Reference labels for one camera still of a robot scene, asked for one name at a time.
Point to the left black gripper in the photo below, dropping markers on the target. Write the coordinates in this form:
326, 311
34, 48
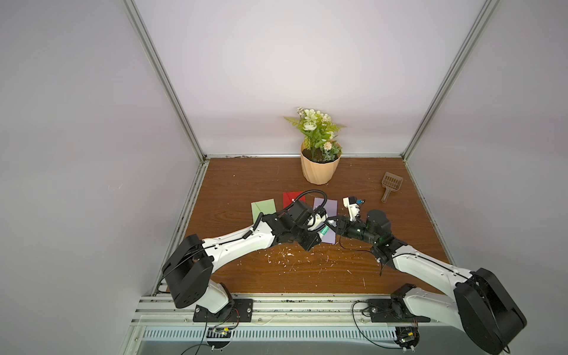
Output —
310, 242

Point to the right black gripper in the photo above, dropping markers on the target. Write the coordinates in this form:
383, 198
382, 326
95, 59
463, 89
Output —
343, 225

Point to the purple envelope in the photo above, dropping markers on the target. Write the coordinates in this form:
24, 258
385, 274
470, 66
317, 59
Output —
331, 210

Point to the red envelope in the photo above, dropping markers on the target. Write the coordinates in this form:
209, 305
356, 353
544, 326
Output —
289, 197

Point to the green envelope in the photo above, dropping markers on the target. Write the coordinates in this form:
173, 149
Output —
264, 207

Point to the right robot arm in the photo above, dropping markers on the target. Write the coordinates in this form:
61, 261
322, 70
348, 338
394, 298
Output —
474, 302

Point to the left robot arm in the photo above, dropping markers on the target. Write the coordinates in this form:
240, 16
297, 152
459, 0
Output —
188, 271

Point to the beige flower pot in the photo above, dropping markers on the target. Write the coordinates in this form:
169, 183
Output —
317, 173

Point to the brown plastic scoop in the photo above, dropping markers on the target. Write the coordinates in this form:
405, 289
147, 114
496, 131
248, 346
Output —
391, 183

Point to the artificial flower plant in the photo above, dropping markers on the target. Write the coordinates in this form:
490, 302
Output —
320, 135

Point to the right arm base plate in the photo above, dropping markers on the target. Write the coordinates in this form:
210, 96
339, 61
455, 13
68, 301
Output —
390, 310

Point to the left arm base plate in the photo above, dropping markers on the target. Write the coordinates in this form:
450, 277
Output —
237, 310

